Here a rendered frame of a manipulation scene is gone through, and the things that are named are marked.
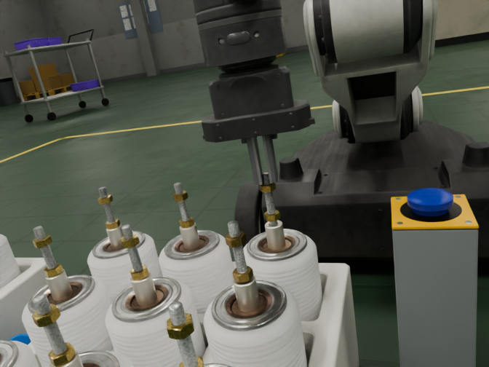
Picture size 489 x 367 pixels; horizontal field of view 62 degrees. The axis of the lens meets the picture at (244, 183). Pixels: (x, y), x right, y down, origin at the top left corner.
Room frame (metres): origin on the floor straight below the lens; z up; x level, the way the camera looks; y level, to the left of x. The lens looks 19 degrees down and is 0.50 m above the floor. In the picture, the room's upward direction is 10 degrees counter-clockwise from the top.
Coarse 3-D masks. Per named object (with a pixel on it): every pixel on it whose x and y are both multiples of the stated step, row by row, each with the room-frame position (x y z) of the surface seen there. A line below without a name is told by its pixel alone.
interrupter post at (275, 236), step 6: (270, 228) 0.44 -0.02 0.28; (276, 228) 0.44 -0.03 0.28; (282, 228) 0.45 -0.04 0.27; (270, 234) 0.44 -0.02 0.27; (276, 234) 0.44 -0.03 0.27; (282, 234) 0.44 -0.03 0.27; (270, 240) 0.44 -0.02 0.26; (276, 240) 0.44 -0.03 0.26; (282, 240) 0.44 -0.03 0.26; (270, 246) 0.44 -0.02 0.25; (276, 246) 0.44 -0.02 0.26; (282, 246) 0.44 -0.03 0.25
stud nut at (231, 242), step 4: (240, 232) 0.34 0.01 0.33; (228, 236) 0.34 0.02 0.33; (240, 236) 0.34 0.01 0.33; (244, 236) 0.34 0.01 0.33; (228, 240) 0.33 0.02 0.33; (232, 240) 0.33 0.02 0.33; (236, 240) 0.33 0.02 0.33; (240, 240) 0.33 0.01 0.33; (244, 240) 0.34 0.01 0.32; (228, 244) 0.34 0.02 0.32; (232, 244) 0.33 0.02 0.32; (236, 244) 0.33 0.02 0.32; (240, 244) 0.33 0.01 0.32
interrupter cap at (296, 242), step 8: (264, 232) 0.48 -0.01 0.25; (288, 232) 0.47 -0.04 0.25; (296, 232) 0.47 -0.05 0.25; (256, 240) 0.47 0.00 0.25; (264, 240) 0.47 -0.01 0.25; (288, 240) 0.46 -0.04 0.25; (296, 240) 0.45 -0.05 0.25; (304, 240) 0.44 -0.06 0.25; (248, 248) 0.45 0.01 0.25; (256, 248) 0.45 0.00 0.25; (264, 248) 0.45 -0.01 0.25; (288, 248) 0.43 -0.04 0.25; (296, 248) 0.43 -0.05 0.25; (304, 248) 0.43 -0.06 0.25; (256, 256) 0.43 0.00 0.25; (264, 256) 0.42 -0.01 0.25; (272, 256) 0.42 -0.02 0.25; (280, 256) 0.41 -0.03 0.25; (288, 256) 0.41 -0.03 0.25
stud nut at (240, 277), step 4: (248, 268) 0.34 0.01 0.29; (232, 272) 0.34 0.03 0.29; (236, 272) 0.34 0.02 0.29; (244, 272) 0.34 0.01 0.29; (248, 272) 0.33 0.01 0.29; (252, 272) 0.34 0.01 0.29; (236, 276) 0.33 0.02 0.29; (240, 276) 0.33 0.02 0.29; (244, 276) 0.33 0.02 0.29; (248, 276) 0.33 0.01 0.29; (252, 276) 0.34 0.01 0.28; (236, 280) 0.34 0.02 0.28; (240, 280) 0.33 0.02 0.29; (244, 280) 0.33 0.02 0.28; (248, 280) 0.33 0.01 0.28
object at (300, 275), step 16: (304, 256) 0.42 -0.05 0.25; (256, 272) 0.42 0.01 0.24; (272, 272) 0.40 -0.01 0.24; (288, 272) 0.40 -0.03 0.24; (304, 272) 0.41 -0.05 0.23; (288, 288) 0.40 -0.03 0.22; (304, 288) 0.41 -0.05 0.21; (320, 288) 0.43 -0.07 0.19; (304, 304) 0.41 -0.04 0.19; (320, 304) 0.43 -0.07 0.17; (304, 320) 0.41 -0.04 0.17
